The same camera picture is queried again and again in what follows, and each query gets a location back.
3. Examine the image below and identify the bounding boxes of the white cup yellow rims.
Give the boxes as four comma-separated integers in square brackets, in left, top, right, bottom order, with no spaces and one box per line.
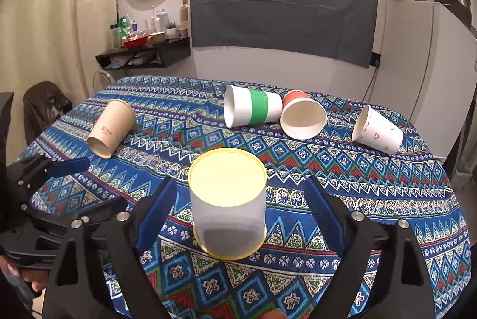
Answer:
[188,148,267,261]

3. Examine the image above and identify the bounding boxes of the brown kraft paper cup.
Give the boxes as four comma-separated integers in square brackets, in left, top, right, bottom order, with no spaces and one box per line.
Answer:
[86,99,137,158]

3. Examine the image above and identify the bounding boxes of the white cup green band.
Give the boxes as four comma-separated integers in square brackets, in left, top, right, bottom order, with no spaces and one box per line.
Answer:
[223,85,283,129]

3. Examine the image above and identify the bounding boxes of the white cup pink hearts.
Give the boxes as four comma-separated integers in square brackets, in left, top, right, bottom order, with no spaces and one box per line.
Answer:
[352,105,403,154]

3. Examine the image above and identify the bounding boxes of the orange paper cup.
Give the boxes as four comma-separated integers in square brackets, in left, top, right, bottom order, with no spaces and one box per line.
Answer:
[280,90,327,141]

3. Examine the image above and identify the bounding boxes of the person's left hand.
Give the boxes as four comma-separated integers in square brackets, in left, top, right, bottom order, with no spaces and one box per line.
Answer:
[0,256,49,292]

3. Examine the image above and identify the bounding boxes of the dark chair with clothes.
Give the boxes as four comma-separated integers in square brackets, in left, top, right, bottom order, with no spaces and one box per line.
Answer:
[23,81,73,145]

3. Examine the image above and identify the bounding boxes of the red bowl on shelf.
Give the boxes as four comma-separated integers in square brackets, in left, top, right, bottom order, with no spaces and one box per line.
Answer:
[121,35,149,49]

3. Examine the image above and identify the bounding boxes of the green spray bottle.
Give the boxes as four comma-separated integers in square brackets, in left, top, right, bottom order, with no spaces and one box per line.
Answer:
[110,15,132,49]

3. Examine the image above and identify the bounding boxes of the cream curtain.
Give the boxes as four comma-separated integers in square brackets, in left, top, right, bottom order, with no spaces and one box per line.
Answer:
[1,0,117,161]

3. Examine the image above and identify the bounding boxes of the small potted plant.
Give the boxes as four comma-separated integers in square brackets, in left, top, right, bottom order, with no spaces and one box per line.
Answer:
[167,22,178,40]

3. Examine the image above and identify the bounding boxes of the white lotion bottle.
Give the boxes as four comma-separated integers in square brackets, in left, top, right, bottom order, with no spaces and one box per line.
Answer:
[158,9,170,32]

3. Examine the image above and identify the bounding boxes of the white refrigerator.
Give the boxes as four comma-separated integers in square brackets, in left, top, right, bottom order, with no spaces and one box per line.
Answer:
[369,0,476,160]

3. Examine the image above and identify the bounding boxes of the dark grey cloth cover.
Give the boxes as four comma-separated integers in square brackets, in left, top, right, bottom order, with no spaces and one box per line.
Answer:
[190,0,378,67]

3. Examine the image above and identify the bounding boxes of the black wall shelf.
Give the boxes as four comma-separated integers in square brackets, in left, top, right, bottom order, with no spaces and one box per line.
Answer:
[95,38,191,70]

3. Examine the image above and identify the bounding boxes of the black power cable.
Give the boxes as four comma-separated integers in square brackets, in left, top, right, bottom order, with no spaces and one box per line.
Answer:
[360,58,381,103]

